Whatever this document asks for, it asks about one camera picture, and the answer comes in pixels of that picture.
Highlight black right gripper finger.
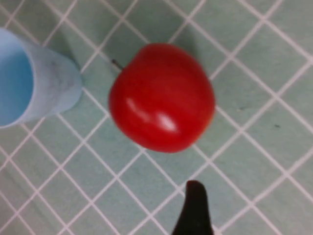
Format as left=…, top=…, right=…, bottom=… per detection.
left=171, top=180, right=215, bottom=235

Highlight red apple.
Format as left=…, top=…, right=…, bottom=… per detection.
left=108, top=43, right=216, bottom=154

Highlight light blue plastic cup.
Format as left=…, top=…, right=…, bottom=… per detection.
left=0, top=27, right=83, bottom=130

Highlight green checked tablecloth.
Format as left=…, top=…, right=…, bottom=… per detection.
left=0, top=0, right=313, bottom=235

